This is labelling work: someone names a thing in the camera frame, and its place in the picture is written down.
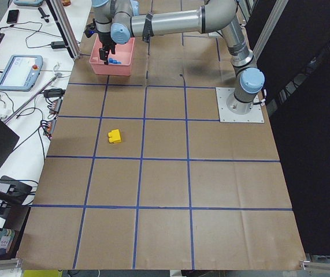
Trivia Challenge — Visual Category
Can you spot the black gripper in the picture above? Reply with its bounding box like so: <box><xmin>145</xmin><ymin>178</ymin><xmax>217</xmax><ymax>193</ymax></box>
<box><xmin>84</xmin><ymin>19</ymin><xmax>116</xmax><ymax>65</ymax></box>

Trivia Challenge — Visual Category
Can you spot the blue toy block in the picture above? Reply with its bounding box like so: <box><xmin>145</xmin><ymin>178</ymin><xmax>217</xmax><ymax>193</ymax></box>
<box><xmin>108</xmin><ymin>58</ymin><xmax>122</xmax><ymax>65</ymax></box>

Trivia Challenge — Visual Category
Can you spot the yellow toy block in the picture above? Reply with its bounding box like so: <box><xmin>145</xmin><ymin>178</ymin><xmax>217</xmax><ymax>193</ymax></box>
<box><xmin>107</xmin><ymin>129</ymin><xmax>122</xmax><ymax>144</ymax></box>

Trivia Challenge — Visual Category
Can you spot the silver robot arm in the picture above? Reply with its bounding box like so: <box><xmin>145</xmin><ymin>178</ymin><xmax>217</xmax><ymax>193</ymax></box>
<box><xmin>84</xmin><ymin>1</ymin><xmax>265</xmax><ymax>115</ymax></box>

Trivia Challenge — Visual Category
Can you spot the pink plastic box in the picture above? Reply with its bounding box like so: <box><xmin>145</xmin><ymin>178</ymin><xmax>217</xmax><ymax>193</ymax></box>
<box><xmin>89</xmin><ymin>37</ymin><xmax>135</xmax><ymax>76</ymax></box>

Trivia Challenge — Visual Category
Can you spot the black power adapter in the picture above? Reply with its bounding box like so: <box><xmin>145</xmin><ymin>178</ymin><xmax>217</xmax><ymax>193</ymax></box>
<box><xmin>50</xmin><ymin>41</ymin><xmax>65</xmax><ymax>49</ymax></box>

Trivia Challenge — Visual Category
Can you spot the blue teach pendant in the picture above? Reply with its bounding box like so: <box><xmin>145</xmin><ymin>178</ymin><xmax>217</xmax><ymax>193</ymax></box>
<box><xmin>13</xmin><ymin>0</ymin><xmax>43</xmax><ymax>7</ymax></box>
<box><xmin>0</xmin><ymin>55</ymin><xmax>43</xmax><ymax>92</ymax></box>

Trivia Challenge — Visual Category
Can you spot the black smartphone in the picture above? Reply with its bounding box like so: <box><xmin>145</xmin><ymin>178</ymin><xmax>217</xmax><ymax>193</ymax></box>
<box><xmin>6</xmin><ymin>9</ymin><xmax>20</xmax><ymax>24</ymax></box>

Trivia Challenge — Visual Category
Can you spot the aluminium frame post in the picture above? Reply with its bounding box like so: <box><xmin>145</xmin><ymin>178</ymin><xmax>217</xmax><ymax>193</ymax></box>
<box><xmin>46</xmin><ymin>0</ymin><xmax>81</xmax><ymax>61</ymax></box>

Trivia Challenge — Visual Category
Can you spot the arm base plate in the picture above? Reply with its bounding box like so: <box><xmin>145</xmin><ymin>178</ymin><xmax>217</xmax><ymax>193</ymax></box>
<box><xmin>216</xmin><ymin>87</ymin><xmax>265</xmax><ymax>123</ymax></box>

